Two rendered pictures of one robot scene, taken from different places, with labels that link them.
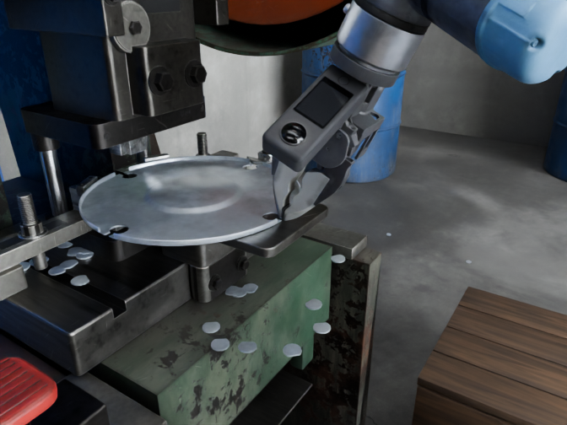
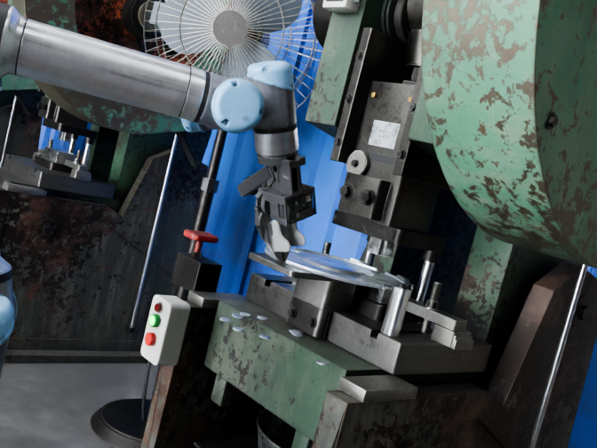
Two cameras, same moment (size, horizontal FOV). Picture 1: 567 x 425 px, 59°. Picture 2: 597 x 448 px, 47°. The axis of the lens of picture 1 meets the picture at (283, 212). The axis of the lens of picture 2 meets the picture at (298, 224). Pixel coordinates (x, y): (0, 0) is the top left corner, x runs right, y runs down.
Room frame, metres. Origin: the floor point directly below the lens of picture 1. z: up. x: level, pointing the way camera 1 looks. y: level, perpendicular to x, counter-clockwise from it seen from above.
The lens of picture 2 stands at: (0.86, -1.23, 0.97)
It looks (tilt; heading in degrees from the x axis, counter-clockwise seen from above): 5 degrees down; 104
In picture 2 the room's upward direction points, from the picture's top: 14 degrees clockwise
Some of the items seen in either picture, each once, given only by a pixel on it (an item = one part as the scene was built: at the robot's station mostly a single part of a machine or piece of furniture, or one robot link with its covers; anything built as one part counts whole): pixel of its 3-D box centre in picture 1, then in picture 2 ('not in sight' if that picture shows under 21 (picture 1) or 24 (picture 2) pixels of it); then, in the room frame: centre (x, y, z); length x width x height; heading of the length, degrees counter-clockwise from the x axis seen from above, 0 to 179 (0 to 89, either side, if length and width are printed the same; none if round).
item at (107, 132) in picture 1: (120, 121); (386, 236); (0.69, 0.23, 0.86); 0.20 x 0.16 x 0.05; 147
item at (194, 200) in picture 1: (193, 192); (334, 266); (0.62, 0.12, 0.78); 0.29 x 0.29 x 0.01
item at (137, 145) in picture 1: (129, 137); (379, 245); (0.68, 0.22, 0.84); 0.05 x 0.03 x 0.04; 147
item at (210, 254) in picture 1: (224, 244); (309, 297); (0.59, 0.08, 0.72); 0.25 x 0.14 x 0.14; 57
